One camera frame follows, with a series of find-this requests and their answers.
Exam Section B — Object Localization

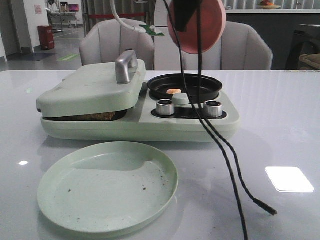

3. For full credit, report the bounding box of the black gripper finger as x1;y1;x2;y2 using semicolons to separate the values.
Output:
173;0;200;32

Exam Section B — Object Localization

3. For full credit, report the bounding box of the pink plastic bowl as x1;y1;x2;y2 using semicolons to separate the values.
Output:
167;0;226;55

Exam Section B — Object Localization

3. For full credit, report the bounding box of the cooked shrimp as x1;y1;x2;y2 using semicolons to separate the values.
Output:
166;88;182;95

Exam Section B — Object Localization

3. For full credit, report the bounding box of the mint green sandwich maker lid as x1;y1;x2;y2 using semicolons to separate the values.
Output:
36;50;146;118

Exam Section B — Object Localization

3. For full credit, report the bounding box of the mint green breakfast maker base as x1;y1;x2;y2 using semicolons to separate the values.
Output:
40;82;241;143

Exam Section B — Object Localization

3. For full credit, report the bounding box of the white refrigerator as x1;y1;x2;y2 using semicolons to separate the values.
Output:
154;0;181;71

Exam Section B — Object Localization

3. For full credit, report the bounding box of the right grey upholstered chair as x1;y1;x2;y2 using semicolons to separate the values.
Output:
182;20;274;71

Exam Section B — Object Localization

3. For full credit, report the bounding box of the grey upholstered chair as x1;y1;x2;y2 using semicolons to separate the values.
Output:
79;19;155;71
182;20;274;71

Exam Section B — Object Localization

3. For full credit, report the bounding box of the red barrier belt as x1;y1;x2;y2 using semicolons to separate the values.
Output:
88;12;146;20

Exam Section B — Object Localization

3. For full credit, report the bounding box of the fruit plate on counter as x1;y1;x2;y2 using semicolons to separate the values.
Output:
257;0;282;10

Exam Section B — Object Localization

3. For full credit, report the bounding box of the black round frying pan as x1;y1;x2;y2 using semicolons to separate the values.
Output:
147;73;223;104

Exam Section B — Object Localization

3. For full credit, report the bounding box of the left grey upholstered chair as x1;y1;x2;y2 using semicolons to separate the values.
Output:
79;19;155;71

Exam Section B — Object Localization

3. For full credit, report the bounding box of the dark grey kitchen counter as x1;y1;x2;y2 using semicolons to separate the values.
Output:
226;9;320;70

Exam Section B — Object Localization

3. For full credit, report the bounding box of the left silver control knob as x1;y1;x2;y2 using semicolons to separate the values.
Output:
155;99;175;116

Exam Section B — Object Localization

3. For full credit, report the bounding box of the silver control knob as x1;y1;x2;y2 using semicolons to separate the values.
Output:
155;99;175;116
203;100;223;118

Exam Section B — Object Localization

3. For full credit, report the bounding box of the right silver control knob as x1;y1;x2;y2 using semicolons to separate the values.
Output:
203;100;223;118

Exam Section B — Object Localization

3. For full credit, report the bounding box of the dark washing machine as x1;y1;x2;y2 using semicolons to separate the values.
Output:
285;24;320;70

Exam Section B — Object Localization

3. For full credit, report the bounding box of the beige sofa armrest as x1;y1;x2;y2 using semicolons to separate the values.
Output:
299;53;320;70

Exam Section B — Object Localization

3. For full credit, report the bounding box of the red trash bin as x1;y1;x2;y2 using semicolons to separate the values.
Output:
37;25;55;50

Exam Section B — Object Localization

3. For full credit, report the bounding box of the mint green round plate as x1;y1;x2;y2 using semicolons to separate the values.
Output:
37;141;179;238

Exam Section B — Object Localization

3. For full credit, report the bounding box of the white cable with green tag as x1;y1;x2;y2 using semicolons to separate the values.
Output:
109;0;166;37

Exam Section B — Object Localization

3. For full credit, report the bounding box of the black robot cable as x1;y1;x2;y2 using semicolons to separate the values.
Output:
196;7;279;216
162;0;249;240

